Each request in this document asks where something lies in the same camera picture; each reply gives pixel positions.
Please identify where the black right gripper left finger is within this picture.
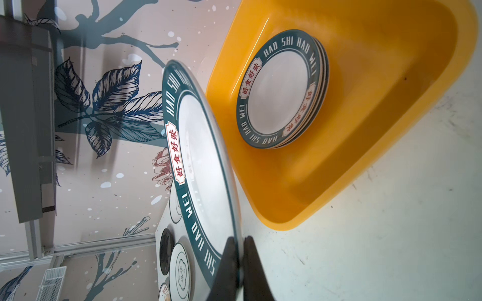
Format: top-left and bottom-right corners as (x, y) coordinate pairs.
(207, 237), (239, 301)

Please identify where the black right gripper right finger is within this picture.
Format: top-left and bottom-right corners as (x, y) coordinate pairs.
(243, 237), (275, 301)

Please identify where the white plate grey emblem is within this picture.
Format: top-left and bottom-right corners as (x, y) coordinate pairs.
(169, 243), (192, 301)

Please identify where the small black plate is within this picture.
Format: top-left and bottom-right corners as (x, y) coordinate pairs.
(159, 228), (174, 275)

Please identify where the green rim plate back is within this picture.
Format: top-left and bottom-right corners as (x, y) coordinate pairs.
(162, 60), (243, 300)

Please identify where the green rim plate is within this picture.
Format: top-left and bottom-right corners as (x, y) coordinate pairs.
(236, 29), (330, 149)
(162, 60), (243, 300)

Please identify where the orange sunburst plate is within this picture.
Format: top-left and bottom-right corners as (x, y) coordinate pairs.
(158, 283), (171, 301)

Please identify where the yellow plastic bin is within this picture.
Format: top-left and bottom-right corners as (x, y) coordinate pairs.
(207, 1), (481, 231)

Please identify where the white plate back centre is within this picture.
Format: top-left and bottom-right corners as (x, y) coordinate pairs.
(169, 181), (183, 224)

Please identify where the white mesh wall shelf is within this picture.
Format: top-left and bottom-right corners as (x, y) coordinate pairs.
(36, 267), (67, 301)

